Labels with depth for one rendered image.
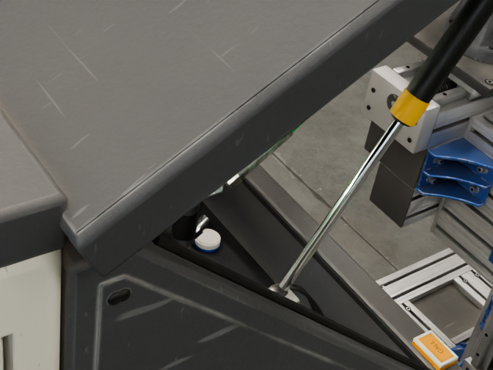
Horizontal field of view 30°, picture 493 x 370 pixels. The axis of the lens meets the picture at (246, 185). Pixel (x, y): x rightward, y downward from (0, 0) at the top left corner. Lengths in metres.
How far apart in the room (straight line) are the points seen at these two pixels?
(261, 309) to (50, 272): 0.18
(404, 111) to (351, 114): 2.69
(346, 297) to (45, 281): 0.81
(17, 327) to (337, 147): 2.67
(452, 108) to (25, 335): 1.17
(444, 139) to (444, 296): 0.82
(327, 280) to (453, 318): 1.09
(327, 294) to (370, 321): 0.09
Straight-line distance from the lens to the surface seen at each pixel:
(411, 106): 0.60
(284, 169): 2.96
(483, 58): 1.60
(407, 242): 2.81
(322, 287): 1.27
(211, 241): 1.39
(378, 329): 1.21
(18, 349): 0.49
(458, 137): 1.64
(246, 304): 0.58
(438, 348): 1.16
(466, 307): 2.36
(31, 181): 0.44
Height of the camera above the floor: 1.78
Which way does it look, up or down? 38 degrees down
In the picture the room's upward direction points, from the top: 10 degrees clockwise
